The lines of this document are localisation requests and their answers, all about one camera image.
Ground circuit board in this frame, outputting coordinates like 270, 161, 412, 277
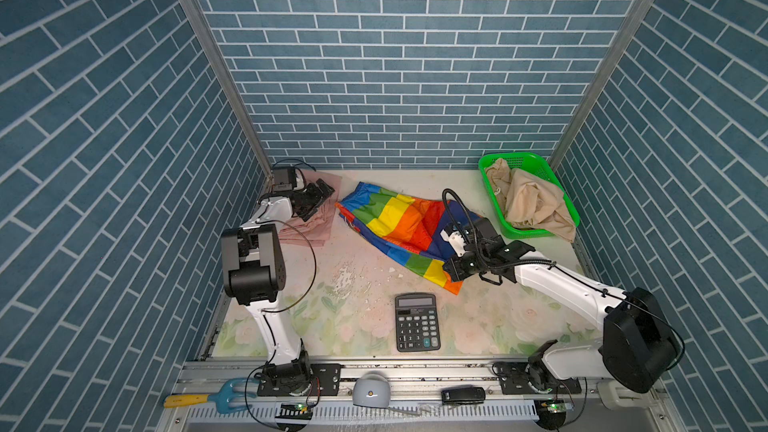
534, 399, 567, 431
274, 403, 314, 428

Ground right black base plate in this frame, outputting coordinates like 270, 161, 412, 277
491, 361, 582, 396

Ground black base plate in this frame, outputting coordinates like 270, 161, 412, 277
491, 361, 582, 396
257, 362, 342, 397

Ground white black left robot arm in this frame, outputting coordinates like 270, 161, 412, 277
220, 166, 335, 395

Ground blue yellow hand fork tool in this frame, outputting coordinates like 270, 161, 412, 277
163, 378, 257, 415

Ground grey plastic handle bracket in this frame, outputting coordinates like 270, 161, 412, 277
597, 380, 651, 410

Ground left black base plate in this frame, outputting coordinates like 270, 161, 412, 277
257, 362, 342, 397

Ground aluminium front rail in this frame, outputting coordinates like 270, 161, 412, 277
158, 358, 684, 431

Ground aluminium corner post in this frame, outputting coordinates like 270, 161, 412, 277
178, 0, 272, 178

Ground left circuit board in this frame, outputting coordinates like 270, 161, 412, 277
274, 403, 314, 428

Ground green plastic basket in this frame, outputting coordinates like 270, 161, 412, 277
478, 151, 582, 241

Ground black key fob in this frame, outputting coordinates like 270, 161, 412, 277
441, 385, 486, 406

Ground grey tape measure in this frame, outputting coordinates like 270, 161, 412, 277
352, 372, 391, 409

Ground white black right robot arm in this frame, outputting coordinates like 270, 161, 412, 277
438, 218, 684, 393

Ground right circuit board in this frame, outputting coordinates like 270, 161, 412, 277
534, 399, 567, 431

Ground pink shorts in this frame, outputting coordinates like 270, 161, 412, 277
278, 169, 342, 247

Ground beige shorts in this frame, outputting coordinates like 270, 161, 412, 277
484, 157, 577, 244

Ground rainbow striped shorts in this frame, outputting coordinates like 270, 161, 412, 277
336, 182, 480, 295

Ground black desk calculator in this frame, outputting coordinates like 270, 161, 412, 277
394, 293, 442, 353

